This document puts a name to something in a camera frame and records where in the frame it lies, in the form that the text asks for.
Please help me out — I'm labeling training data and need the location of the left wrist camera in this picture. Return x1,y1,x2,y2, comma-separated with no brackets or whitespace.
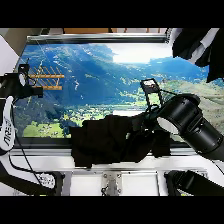
17,62,31,78

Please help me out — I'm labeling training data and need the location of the black garment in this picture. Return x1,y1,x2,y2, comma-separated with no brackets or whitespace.
69,113,173,169
171,27,224,84

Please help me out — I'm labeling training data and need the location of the white garment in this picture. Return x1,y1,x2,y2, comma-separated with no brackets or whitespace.
187,27,222,65

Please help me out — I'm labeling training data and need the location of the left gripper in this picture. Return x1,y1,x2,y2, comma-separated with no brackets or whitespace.
14,73,45,100

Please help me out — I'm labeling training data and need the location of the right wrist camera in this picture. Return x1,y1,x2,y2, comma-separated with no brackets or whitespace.
139,77,165,108

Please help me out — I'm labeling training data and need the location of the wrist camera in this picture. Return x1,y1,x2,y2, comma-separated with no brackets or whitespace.
17,62,31,78
139,77,165,108

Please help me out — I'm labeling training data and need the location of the black cable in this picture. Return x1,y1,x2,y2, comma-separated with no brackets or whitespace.
9,106,46,189

